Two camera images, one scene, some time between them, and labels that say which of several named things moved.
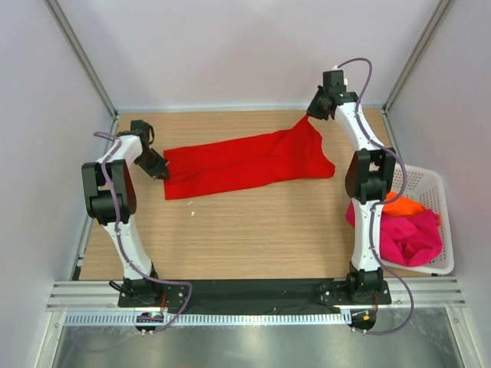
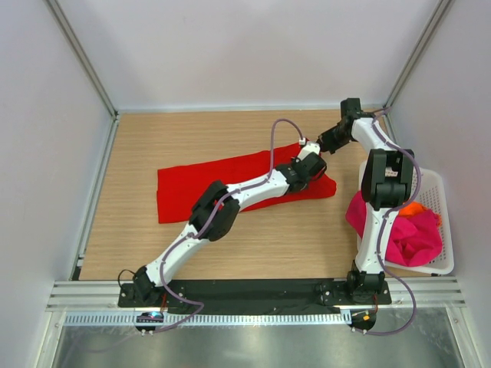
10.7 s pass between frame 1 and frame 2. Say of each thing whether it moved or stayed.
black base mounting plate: stayed
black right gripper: moved
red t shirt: moved
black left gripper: moved
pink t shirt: stayed
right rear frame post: stayed
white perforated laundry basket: stayed
